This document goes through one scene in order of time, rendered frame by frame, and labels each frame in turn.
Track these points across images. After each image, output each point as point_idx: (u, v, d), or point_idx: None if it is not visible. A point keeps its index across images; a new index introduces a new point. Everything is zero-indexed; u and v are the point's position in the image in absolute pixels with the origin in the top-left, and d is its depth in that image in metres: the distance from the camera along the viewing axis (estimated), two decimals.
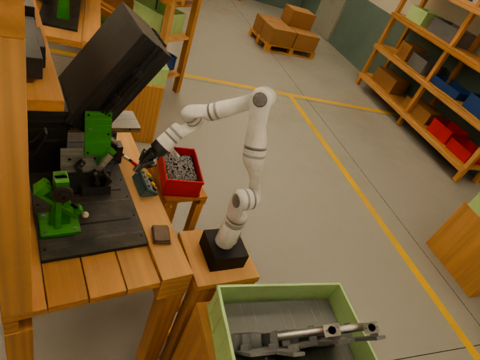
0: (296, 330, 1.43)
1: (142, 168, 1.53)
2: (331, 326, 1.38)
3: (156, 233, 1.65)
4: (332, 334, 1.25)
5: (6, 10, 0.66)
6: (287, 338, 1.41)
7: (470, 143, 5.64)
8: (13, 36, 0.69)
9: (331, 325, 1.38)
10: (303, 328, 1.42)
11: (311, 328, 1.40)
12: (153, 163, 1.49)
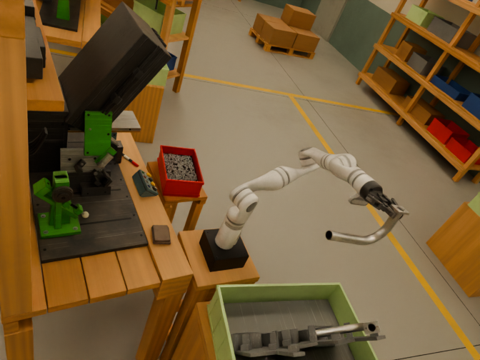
0: None
1: None
2: None
3: (156, 233, 1.65)
4: (403, 211, 1.20)
5: (6, 10, 0.66)
6: (341, 236, 1.17)
7: (470, 143, 5.64)
8: (13, 36, 0.69)
9: None
10: None
11: (358, 236, 1.23)
12: (393, 199, 1.32)
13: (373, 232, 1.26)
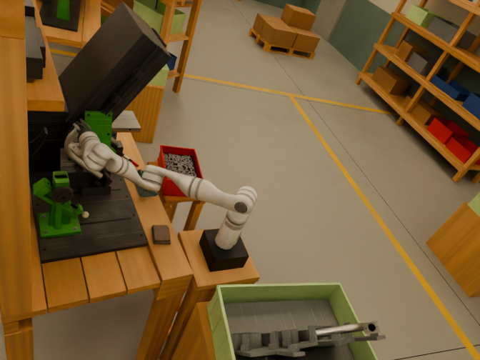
0: (87, 168, 1.67)
1: None
2: (65, 147, 1.58)
3: (156, 233, 1.65)
4: (86, 123, 1.60)
5: (6, 10, 0.66)
6: None
7: (470, 143, 5.64)
8: (13, 36, 0.69)
9: (66, 146, 1.58)
10: (82, 165, 1.65)
11: (78, 158, 1.63)
12: (75, 121, 1.48)
13: None
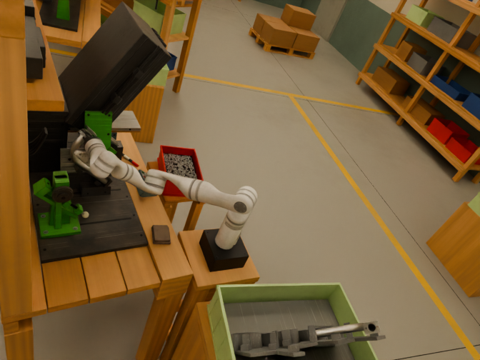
0: (93, 173, 1.69)
1: None
2: (71, 153, 1.61)
3: (156, 233, 1.65)
4: (91, 129, 1.63)
5: (6, 10, 0.66)
6: None
7: (470, 143, 5.64)
8: (13, 36, 0.69)
9: (72, 152, 1.60)
10: (88, 171, 1.68)
11: (83, 163, 1.66)
12: (81, 128, 1.51)
13: None
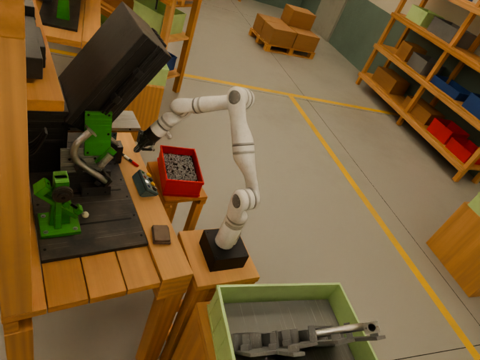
0: (93, 173, 1.69)
1: (141, 149, 1.80)
2: (71, 153, 1.61)
3: (156, 233, 1.65)
4: (91, 129, 1.63)
5: (6, 10, 0.66)
6: (100, 173, 1.74)
7: (470, 143, 5.64)
8: (13, 36, 0.69)
9: (72, 152, 1.60)
10: (88, 171, 1.68)
11: (83, 163, 1.66)
12: (151, 151, 1.76)
13: (76, 153, 1.62)
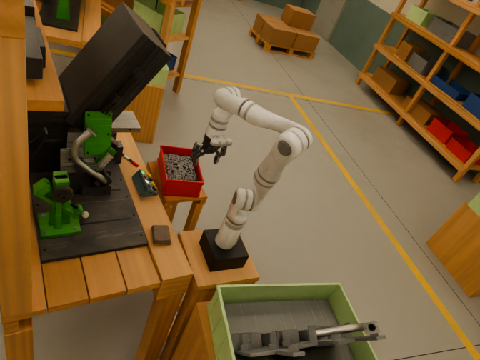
0: (93, 173, 1.69)
1: (195, 158, 1.49)
2: (71, 153, 1.61)
3: (156, 233, 1.65)
4: (91, 129, 1.63)
5: (6, 10, 0.66)
6: (100, 173, 1.74)
7: (470, 143, 5.64)
8: (13, 36, 0.69)
9: (72, 152, 1.60)
10: (88, 171, 1.68)
11: (83, 163, 1.66)
12: (195, 143, 1.45)
13: (76, 153, 1.62)
